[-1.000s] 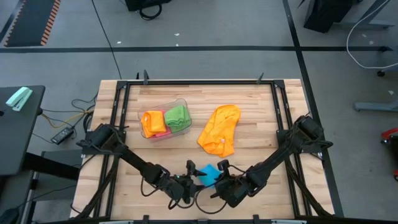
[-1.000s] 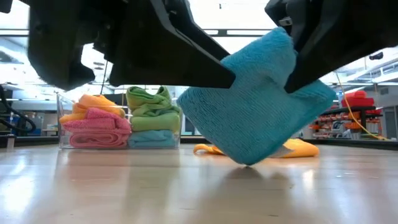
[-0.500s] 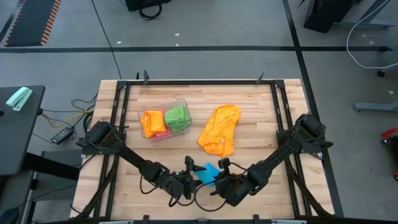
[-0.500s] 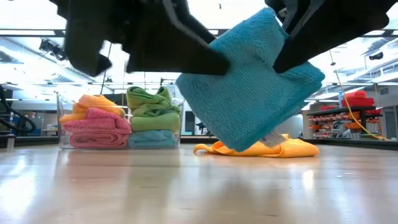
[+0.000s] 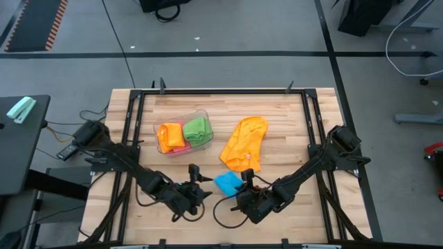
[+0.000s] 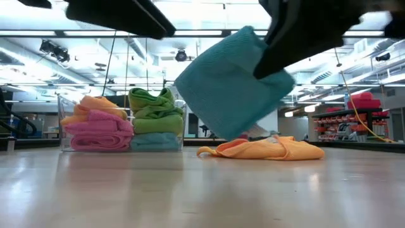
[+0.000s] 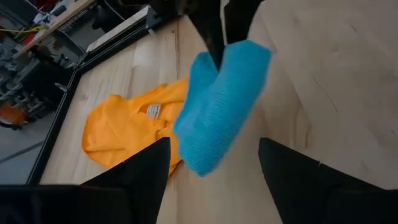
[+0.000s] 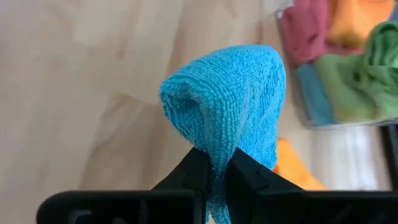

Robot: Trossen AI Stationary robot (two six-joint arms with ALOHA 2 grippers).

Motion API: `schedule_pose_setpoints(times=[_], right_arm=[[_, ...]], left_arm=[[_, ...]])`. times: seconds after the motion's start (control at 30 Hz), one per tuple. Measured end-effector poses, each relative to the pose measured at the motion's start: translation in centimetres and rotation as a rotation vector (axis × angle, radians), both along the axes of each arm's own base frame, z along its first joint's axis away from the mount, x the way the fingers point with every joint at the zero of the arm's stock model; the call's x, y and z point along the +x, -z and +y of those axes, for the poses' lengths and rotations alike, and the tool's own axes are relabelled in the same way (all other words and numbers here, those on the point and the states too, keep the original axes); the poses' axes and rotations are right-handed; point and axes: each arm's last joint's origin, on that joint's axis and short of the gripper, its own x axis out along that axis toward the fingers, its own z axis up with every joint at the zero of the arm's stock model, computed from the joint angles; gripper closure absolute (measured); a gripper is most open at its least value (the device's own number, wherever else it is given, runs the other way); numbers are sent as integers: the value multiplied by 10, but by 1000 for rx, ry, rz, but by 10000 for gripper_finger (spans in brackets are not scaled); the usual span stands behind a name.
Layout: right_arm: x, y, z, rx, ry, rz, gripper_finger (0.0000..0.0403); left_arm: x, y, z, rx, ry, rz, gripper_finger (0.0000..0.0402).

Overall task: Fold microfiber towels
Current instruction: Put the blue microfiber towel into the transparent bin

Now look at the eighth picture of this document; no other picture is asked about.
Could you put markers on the clear plastic bin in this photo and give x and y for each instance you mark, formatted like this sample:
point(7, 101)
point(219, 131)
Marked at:
point(298, 118)

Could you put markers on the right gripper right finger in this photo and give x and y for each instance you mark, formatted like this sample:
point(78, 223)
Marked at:
point(248, 180)

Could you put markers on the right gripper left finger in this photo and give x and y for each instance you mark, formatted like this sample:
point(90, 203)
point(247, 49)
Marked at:
point(192, 177)

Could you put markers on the green microfiber towel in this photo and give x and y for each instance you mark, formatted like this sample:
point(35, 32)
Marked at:
point(351, 90)
point(382, 46)

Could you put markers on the blue microfiber towel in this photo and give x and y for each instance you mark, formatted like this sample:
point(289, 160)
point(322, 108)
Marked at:
point(314, 96)
point(224, 99)

